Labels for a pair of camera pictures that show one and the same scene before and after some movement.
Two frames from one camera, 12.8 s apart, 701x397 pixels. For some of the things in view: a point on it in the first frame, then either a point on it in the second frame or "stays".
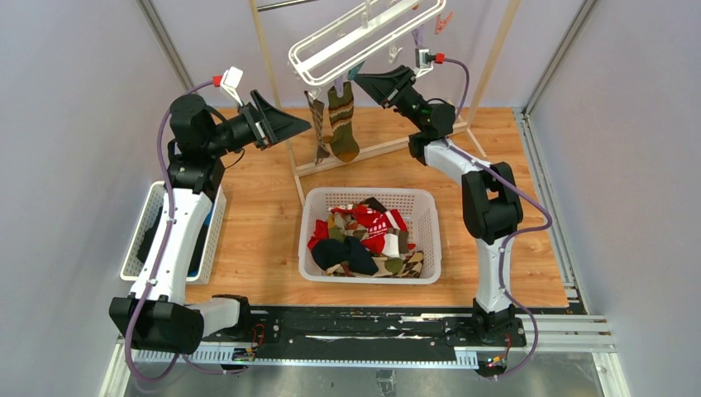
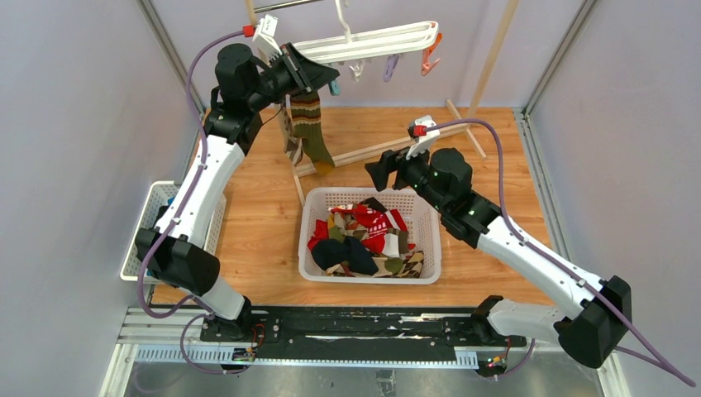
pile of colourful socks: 364,239 stays
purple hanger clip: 418,35 → 392,61
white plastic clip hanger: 295,50 → 388,38
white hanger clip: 393,54 → 358,70
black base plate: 357,329 stays
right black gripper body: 395,92 → 409,173
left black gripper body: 256,131 → 286,78
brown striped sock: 317,111 → 293,148
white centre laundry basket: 369,235 stays
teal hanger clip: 352,72 → 334,86
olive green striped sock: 344,143 → 306,117
